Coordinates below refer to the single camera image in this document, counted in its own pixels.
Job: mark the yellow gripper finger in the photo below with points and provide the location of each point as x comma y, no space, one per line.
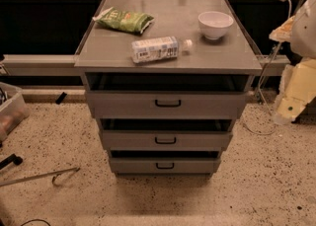
297,89

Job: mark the grey drawer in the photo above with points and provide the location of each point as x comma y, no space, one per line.
163,95
165,134
165,162

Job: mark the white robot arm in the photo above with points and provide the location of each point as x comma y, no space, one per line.
299,31

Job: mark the grey bottom drawer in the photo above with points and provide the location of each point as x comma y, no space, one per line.
165,162

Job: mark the grey drawer cabinet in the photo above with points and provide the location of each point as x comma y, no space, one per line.
110,51

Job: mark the grey top drawer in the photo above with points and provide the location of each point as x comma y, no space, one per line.
163,95

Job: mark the white bowl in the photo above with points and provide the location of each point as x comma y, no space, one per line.
214,25

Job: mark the clear plastic water bottle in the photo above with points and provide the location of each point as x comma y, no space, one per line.
155,49

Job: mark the green chip bag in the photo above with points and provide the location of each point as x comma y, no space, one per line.
124,21

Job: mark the small black floor object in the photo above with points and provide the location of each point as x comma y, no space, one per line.
61,98

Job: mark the metal rod with hook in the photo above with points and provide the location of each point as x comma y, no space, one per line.
40,176

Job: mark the clear plastic storage bin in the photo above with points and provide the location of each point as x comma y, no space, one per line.
13,109

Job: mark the black caster wheel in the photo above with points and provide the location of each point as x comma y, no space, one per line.
17,160

